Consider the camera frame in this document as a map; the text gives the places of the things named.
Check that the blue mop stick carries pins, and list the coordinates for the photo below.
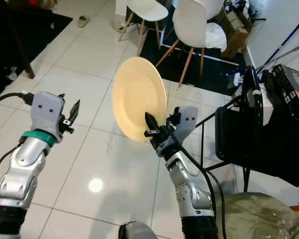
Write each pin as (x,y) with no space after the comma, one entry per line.
(284,42)

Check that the white chair wooden legs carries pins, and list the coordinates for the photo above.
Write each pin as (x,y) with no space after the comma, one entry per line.
(192,22)
(144,7)

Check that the brown cardboard box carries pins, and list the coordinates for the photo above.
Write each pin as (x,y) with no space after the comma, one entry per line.
(236,40)

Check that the dark floor mat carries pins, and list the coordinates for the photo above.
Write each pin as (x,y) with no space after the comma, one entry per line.
(214,74)

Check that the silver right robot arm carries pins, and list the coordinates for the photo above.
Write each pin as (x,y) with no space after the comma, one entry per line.
(192,189)

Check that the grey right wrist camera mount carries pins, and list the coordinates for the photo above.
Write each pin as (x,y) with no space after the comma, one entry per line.
(187,119)

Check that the brown wooden table leg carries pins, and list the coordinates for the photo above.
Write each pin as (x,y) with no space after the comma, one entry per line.
(25,55)

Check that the beige slipper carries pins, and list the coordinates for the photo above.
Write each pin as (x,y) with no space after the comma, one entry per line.
(83,21)
(117,26)

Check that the pale yellow plate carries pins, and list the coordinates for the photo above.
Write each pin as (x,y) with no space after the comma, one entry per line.
(137,94)

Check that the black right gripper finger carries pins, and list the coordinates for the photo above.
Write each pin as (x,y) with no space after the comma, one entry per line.
(152,123)

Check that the white plastic bag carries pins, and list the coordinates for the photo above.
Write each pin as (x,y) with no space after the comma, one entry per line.
(217,36)

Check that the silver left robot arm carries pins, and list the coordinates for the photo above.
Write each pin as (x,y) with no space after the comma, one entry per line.
(22,169)

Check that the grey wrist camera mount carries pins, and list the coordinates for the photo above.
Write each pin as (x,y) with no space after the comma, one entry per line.
(46,112)
(187,119)

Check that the black floor rug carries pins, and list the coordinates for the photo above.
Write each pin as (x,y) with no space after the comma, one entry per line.
(50,30)

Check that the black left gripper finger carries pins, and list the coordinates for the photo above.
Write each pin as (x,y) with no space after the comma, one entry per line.
(76,108)

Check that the black labelled box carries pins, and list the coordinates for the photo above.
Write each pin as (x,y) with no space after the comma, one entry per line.
(289,89)

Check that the black upright appliance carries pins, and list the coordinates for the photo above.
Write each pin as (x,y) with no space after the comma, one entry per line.
(251,92)

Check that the blue white small pack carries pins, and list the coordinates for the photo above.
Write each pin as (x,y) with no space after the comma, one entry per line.
(239,79)

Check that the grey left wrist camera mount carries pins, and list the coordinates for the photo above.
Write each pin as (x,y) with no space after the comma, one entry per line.
(46,112)

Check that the grey robot leg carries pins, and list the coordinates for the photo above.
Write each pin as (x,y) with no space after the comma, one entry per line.
(139,231)

